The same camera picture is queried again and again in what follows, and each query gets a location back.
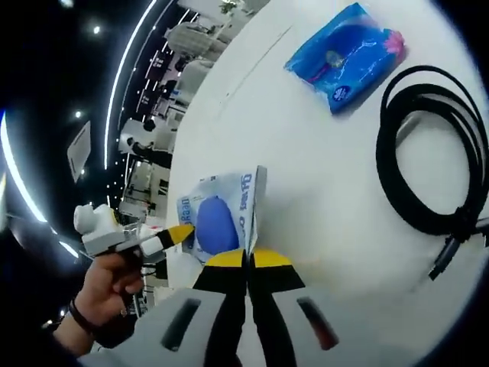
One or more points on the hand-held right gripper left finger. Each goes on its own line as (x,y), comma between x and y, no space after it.
(153,332)

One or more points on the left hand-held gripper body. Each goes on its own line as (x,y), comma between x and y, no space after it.
(97,229)

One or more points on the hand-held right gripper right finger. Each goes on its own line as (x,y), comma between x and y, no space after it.
(290,329)

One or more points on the blue tissue packet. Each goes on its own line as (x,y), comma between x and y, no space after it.
(344,61)

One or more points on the person's left hand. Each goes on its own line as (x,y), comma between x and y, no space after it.
(107,286)

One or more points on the black wristband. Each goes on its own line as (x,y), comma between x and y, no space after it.
(82,317)

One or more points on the ceiling air vent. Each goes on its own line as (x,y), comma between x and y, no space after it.
(79,151)

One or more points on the white table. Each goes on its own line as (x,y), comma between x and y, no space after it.
(313,172)

